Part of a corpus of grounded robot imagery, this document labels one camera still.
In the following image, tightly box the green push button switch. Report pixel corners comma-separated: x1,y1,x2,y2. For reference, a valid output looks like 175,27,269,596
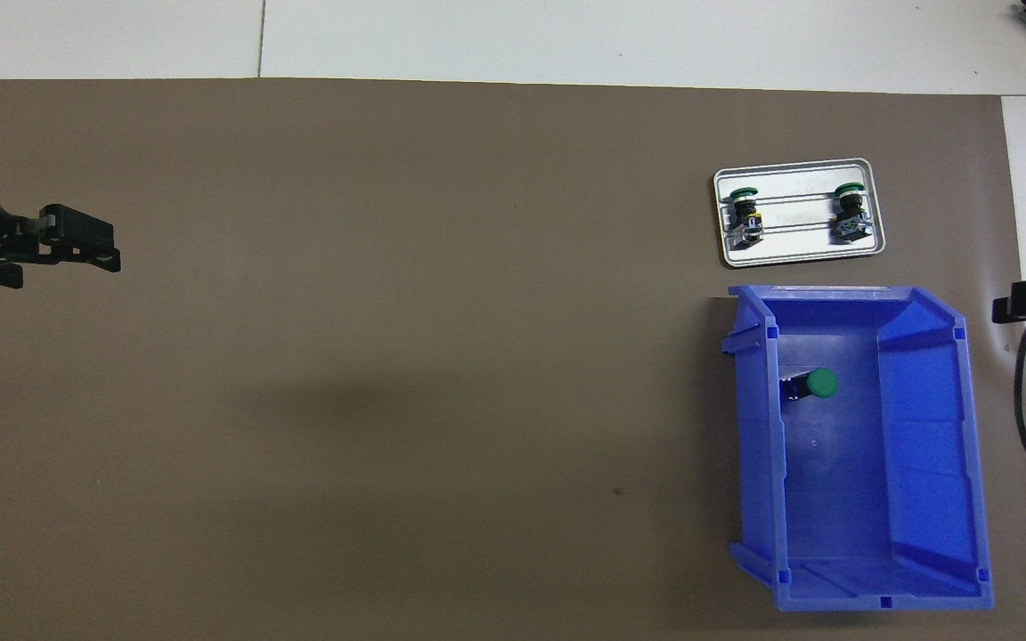
780,367,840,403

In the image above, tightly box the green push button blue base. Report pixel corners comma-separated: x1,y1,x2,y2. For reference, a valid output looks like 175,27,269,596
829,182,870,244

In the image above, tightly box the green push button yellow stripe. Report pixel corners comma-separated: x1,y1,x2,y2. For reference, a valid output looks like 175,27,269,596
725,185,765,246

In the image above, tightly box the grey metal tray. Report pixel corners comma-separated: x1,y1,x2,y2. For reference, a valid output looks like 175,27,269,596
712,158,886,268

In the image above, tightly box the blue plastic storage bin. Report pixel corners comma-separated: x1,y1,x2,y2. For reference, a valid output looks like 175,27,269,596
721,285,995,613

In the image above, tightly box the brown table mat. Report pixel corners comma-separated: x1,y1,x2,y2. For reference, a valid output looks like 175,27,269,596
0,78,1026,641

